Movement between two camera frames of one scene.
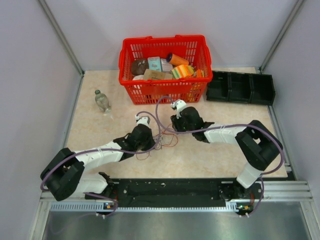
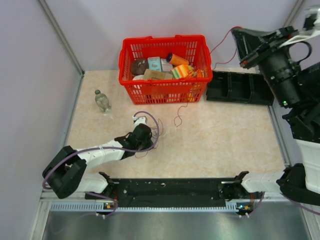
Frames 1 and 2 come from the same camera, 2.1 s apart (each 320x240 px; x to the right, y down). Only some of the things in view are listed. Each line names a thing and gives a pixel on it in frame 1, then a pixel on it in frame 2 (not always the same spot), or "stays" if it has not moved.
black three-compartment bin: (241, 87) stays
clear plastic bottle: (102, 101) stays
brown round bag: (138, 66) stays
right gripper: (176, 123) → (251, 44)
